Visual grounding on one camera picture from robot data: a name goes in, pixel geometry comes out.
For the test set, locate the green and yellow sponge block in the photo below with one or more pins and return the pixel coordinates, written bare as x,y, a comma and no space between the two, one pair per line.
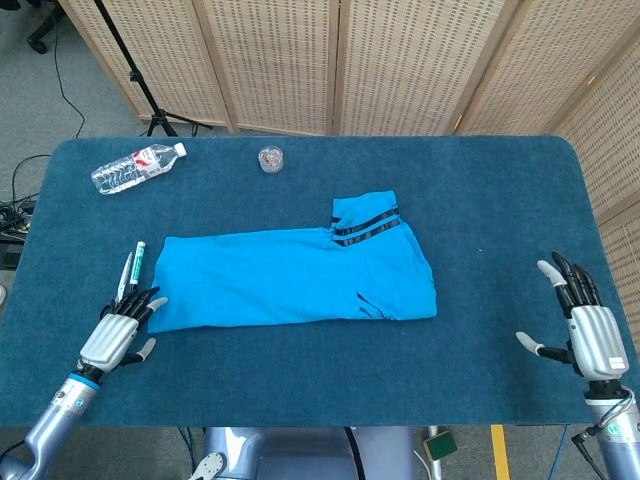
440,445

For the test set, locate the blue carpet table cover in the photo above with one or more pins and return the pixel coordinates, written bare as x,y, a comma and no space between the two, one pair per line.
325,380

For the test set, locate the blue printed t-shirt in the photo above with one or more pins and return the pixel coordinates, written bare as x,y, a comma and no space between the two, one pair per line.
275,280

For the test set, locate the black office chair base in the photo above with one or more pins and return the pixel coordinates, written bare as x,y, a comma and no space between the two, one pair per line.
42,25

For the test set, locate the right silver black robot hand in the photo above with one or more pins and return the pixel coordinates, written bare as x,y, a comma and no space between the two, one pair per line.
597,345

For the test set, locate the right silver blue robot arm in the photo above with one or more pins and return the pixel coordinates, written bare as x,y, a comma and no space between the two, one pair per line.
617,440

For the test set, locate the blue grey robot torso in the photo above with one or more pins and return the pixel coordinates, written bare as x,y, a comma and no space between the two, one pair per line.
300,455

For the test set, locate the green and white marker pen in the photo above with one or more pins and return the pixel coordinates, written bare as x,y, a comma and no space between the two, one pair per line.
137,265

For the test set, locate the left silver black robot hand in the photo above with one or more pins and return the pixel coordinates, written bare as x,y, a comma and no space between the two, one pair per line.
107,340

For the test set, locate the clear plastic water bottle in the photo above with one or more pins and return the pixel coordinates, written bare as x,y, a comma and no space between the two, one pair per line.
125,172

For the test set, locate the black tripod stand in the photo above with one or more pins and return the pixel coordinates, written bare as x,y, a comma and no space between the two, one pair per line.
132,75

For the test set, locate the woven rattan folding screen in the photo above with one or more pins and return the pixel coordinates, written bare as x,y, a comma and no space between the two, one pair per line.
280,60

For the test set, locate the small clear round jar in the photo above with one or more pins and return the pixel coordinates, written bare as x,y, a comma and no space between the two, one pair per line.
270,160

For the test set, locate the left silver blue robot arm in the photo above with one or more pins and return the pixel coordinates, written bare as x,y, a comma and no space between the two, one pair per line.
55,415

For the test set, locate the white bracket on torso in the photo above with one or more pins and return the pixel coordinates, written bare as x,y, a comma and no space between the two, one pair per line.
207,466

